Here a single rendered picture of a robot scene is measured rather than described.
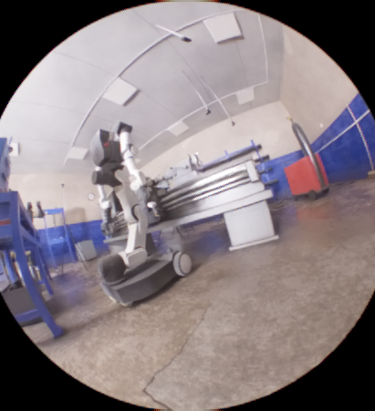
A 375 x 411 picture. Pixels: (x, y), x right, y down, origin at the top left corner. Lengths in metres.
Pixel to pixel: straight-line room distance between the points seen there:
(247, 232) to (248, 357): 1.08
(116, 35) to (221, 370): 3.41
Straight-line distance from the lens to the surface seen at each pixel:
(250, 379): 0.48
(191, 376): 0.52
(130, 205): 1.10
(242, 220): 1.29
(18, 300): 1.34
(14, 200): 0.99
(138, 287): 0.89
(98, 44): 3.01
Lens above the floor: 0.47
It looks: 4 degrees up
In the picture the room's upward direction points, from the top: 17 degrees counter-clockwise
